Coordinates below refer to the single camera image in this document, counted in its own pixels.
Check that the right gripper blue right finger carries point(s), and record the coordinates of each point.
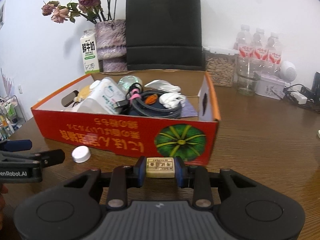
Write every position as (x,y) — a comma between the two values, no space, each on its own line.
(196,178)

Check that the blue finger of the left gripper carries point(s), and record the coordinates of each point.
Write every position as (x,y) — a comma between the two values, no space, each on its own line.
(15,145)

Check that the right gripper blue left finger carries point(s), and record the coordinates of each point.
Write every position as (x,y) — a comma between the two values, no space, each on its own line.
(123,178)

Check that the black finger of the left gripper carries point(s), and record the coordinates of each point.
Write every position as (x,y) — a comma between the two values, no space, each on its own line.
(42,159)

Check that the small white bottle cap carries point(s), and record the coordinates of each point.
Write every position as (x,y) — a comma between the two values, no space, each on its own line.
(81,154)

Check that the beige eraser block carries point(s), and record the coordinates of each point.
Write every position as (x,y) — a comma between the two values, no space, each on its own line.
(160,168)

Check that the white plastic bottle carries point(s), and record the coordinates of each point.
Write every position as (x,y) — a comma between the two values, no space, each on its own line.
(104,95)

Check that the white tissue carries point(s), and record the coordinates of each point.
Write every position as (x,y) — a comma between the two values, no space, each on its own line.
(172,100)

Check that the person left hand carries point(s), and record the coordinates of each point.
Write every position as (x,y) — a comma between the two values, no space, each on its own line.
(3,190)

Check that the red cardboard pumpkin box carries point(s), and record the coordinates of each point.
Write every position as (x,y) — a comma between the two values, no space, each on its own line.
(133,136)

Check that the purple cloth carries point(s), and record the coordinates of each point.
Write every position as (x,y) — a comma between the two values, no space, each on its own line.
(188,111)

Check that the yellow plush toy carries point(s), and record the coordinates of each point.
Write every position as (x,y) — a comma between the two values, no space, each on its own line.
(83,94)

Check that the iridescent glitter ball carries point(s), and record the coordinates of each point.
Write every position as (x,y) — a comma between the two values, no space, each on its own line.
(127,81)

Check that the clear drinking glass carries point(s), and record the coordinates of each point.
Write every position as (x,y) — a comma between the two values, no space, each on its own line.
(247,83)

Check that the clear seed storage container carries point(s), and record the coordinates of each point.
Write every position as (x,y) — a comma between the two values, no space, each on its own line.
(221,65)

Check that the white green milk carton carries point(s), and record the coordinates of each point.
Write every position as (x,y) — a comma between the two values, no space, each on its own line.
(89,52)

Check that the white power adapter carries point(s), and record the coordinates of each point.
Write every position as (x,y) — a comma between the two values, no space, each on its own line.
(300,98)

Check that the purple marbled vase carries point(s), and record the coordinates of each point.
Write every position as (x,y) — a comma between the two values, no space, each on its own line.
(111,45)

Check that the middle water bottle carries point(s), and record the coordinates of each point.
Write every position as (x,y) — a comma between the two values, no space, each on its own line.
(260,50)

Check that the water bottle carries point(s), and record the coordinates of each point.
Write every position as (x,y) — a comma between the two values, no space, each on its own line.
(260,50)
(274,53)
(244,46)

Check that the black desk gadgets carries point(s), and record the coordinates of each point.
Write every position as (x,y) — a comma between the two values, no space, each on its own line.
(312,94)

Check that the left water bottle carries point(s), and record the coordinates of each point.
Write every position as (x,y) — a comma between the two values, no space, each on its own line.
(244,46)

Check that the right water bottle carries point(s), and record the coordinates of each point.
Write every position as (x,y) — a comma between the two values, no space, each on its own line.
(274,53)

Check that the black paper shopping bag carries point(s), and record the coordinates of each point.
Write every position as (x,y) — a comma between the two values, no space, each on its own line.
(164,34)

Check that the dried rose bouquet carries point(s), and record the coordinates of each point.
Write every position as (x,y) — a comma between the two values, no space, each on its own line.
(93,11)

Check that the wire rack with items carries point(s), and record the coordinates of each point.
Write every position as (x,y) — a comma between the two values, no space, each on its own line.
(12,117)

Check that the white round camera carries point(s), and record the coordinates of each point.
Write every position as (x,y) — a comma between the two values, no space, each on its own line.
(287,71)

